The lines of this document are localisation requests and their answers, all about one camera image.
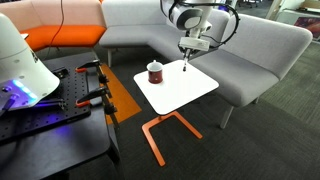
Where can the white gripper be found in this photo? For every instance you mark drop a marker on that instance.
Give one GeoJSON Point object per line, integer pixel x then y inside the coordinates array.
{"type": "Point", "coordinates": [194, 44]}

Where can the black and white marker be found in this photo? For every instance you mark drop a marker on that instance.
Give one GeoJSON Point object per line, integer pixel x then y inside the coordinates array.
{"type": "Point", "coordinates": [184, 66]}

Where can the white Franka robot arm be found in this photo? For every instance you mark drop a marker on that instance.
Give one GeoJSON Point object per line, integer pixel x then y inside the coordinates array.
{"type": "Point", "coordinates": [20, 66]}

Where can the red and white mug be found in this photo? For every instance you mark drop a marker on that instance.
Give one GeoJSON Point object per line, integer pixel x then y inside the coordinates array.
{"type": "Point", "coordinates": [155, 75]}

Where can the black orange bar clamp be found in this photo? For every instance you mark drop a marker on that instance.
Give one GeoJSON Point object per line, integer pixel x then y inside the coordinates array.
{"type": "Point", "coordinates": [95, 68]}
{"type": "Point", "coordinates": [100, 96]}

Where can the orange and pink sofa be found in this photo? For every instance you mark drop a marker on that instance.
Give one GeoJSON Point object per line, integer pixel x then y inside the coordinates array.
{"type": "Point", "coordinates": [66, 33]}

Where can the dark red poster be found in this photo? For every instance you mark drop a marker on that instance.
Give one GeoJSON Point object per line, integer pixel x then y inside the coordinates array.
{"type": "Point", "coordinates": [308, 26]}

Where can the black robot cart table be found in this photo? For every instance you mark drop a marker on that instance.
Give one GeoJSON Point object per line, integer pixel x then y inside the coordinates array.
{"type": "Point", "coordinates": [66, 150]}

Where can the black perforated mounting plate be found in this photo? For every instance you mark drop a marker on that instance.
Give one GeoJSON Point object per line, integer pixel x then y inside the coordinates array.
{"type": "Point", "coordinates": [43, 113]}

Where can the orange metal table frame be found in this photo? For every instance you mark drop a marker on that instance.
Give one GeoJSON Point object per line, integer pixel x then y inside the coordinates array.
{"type": "Point", "coordinates": [156, 146]}

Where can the small black bracket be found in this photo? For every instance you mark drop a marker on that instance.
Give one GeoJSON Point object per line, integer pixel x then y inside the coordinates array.
{"type": "Point", "coordinates": [60, 72]}

